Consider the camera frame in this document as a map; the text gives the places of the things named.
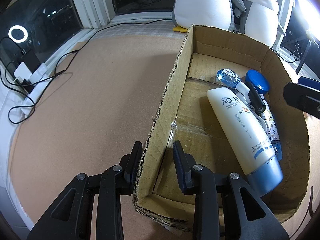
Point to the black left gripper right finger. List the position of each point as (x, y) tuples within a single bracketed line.
[(183, 164)]

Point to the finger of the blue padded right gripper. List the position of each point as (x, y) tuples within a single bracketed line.
[(303, 95)]

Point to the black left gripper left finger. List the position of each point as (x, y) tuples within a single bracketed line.
[(131, 169)]

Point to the brown cardboard box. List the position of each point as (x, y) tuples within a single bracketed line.
[(185, 114)]

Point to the clear hand sanitizer bottle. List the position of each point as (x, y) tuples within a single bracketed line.
[(232, 80)]

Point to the patterned white blue pouch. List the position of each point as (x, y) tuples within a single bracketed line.
[(271, 131)]

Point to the blue round lid container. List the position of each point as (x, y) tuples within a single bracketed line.
[(258, 81)]

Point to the black tripod stand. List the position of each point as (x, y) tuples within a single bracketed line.
[(303, 52)]

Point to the white sunscreen tube blue cap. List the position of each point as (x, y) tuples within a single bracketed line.
[(250, 143)]

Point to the small grey white penguin plush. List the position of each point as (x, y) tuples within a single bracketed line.
[(260, 20)]

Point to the white power strip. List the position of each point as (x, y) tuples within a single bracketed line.
[(38, 79)]

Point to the large grey white penguin plush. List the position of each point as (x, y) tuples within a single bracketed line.
[(212, 13)]

